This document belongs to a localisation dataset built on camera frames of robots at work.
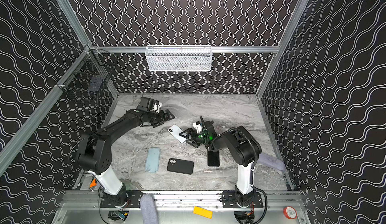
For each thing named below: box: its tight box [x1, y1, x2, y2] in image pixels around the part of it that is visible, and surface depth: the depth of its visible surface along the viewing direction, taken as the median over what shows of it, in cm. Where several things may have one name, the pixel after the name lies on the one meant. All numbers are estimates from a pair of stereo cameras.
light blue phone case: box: [144, 147, 161, 174], surface depth 90 cm
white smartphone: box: [167, 124, 187, 144], surface depth 102 cm
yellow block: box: [193, 205, 213, 219], surface depth 72 cm
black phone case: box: [166, 157, 195, 175], surface depth 88 cm
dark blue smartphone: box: [207, 150, 220, 167], surface depth 88 cm
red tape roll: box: [282, 205, 298, 220], surface depth 71 cm
